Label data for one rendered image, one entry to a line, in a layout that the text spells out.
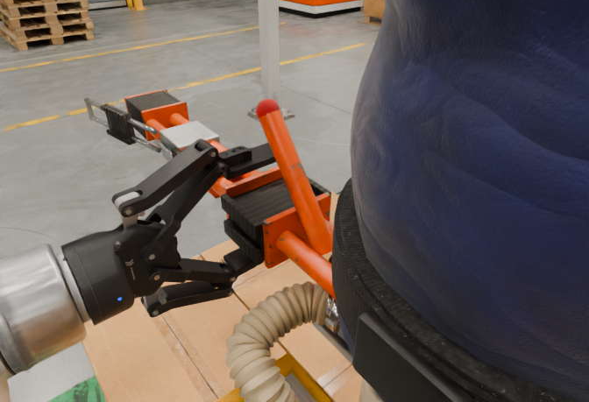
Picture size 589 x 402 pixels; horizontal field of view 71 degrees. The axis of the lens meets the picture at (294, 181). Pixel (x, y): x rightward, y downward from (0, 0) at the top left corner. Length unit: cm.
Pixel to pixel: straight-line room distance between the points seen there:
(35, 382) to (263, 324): 163
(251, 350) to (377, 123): 28
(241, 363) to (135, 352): 82
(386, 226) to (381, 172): 2
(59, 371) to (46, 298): 160
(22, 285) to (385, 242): 28
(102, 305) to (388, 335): 27
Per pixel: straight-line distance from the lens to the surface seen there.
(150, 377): 114
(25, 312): 37
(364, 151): 17
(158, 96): 73
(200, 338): 118
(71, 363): 197
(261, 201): 44
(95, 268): 38
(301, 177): 39
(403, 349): 17
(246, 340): 40
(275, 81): 364
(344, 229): 21
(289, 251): 39
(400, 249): 16
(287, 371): 45
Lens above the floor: 146
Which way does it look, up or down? 32 degrees down
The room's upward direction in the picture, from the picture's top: straight up
